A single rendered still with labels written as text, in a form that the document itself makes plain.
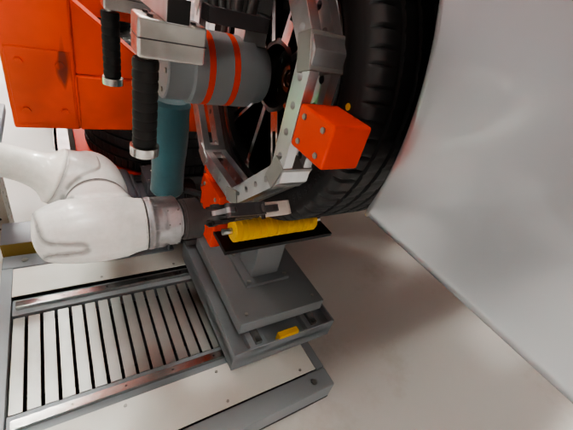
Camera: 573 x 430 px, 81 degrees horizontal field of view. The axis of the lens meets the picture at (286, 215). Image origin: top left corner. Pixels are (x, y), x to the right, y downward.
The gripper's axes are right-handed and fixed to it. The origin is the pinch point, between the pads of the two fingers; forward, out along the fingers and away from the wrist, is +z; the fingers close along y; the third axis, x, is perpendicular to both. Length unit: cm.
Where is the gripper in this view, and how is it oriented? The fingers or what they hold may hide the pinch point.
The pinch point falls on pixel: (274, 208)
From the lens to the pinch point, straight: 71.7
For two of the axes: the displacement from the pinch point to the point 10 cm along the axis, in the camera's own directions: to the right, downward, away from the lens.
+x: -1.7, -9.8, 0.8
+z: 8.4, -1.1, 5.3
